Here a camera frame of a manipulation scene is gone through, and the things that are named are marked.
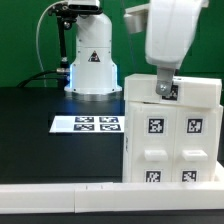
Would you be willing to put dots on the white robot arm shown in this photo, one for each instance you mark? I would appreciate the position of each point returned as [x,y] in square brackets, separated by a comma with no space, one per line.
[93,71]

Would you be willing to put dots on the black camera stand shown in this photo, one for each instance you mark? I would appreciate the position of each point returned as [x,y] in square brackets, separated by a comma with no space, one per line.
[65,19]

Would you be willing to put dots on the white front fence rail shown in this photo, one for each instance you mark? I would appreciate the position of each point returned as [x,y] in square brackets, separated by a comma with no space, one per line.
[109,197]

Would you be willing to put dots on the small white block part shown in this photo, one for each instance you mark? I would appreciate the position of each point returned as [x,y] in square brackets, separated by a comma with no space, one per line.
[185,91]

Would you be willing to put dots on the white flat top panel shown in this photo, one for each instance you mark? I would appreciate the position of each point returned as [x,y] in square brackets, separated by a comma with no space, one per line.
[87,124]

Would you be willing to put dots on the white door panel with knob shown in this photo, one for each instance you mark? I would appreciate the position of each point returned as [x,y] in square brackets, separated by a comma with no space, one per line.
[152,129]

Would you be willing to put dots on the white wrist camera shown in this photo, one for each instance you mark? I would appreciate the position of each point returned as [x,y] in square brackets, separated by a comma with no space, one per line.
[136,18]

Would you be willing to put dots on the white cabinet box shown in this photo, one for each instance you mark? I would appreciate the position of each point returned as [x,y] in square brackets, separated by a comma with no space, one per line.
[170,143]

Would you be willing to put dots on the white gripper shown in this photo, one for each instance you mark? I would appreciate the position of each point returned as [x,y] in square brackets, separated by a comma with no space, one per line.
[170,32]

